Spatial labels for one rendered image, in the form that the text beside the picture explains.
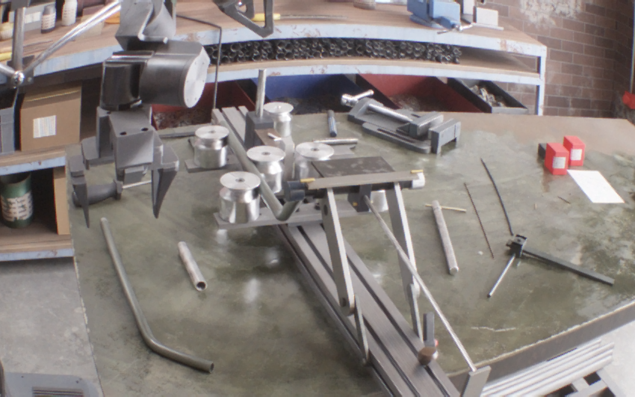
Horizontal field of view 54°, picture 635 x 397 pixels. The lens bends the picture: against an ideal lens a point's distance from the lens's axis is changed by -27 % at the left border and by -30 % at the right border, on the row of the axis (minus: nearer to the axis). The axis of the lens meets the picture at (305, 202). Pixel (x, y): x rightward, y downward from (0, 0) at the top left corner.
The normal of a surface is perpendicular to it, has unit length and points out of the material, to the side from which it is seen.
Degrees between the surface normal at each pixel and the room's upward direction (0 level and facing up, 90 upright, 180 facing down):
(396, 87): 90
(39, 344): 0
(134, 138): 90
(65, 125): 89
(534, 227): 0
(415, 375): 0
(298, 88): 90
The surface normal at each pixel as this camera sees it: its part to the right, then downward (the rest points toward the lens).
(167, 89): -0.28, 0.42
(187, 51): -0.16, -0.32
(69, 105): 0.26, 0.51
